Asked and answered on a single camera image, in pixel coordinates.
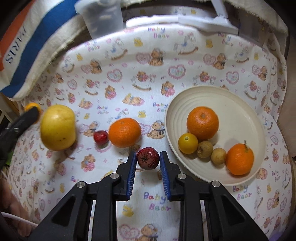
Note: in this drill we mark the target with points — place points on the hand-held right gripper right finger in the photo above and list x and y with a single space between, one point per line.
164 177

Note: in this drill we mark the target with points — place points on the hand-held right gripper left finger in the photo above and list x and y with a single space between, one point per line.
131 177

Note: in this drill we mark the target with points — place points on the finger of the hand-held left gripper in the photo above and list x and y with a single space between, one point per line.
24 120

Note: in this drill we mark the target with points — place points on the small orange fruit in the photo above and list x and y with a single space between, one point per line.
31 106

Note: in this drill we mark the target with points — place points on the small red fruit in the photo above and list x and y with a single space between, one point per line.
148 158
101 137

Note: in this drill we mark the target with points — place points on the small yellow round fruit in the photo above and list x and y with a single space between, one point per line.
187 143

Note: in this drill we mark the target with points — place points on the brown longan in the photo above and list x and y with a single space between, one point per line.
204 149
218 156

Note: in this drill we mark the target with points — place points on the cream round plate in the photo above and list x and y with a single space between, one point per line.
231 106

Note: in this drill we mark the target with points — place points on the person's left hand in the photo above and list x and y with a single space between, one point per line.
13 204

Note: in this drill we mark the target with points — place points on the yellow apple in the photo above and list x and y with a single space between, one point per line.
57 127

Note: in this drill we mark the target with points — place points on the stemless tangerine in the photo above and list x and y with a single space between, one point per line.
124 132
202 122

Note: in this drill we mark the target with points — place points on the tangerine with stem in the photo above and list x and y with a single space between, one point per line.
239 160

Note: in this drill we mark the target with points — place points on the striped printed cloth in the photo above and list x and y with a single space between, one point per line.
46 23

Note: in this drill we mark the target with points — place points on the clear plastic container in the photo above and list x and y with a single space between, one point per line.
101 20

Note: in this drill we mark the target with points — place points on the white desk lamp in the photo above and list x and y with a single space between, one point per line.
208 23

